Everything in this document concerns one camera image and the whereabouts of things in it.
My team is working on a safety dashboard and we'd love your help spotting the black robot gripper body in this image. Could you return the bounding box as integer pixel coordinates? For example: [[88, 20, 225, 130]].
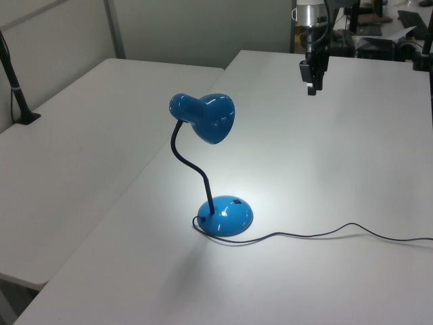
[[303, 30, 332, 92]]

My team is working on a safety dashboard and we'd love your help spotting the blue gooseneck desk lamp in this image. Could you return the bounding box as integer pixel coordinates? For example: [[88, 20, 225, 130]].
[[168, 91, 254, 237]]

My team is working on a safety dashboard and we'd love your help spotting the black monitor stand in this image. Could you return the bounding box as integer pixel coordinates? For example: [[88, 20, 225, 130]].
[[347, 0, 384, 37]]

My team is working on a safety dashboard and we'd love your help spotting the black equipment box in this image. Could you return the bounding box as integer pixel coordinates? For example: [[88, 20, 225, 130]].
[[355, 41, 397, 61]]

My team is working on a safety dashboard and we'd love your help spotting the white paper sheet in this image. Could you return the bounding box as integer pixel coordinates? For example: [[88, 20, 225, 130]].
[[357, 27, 416, 44]]

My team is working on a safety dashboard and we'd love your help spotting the white side table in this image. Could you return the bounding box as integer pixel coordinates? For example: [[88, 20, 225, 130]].
[[0, 57, 226, 290]]

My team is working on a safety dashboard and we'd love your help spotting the black pole with clamp base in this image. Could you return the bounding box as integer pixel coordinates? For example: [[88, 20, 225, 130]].
[[0, 29, 42, 127]]

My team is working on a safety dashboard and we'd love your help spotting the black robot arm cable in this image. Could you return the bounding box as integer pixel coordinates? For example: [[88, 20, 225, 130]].
[[313, 0, 340, 51]]

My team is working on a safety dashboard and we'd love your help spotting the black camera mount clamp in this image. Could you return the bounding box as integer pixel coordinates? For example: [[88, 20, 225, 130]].
[[395, 20, 433, 72]]

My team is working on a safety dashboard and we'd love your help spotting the black lamp power cable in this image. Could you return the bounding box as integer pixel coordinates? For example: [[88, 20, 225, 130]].
[[191, 215, 433, 245]]

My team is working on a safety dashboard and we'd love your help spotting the grey metal partition post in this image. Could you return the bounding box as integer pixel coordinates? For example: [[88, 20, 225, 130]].
[[103, 0, 127, 60]]

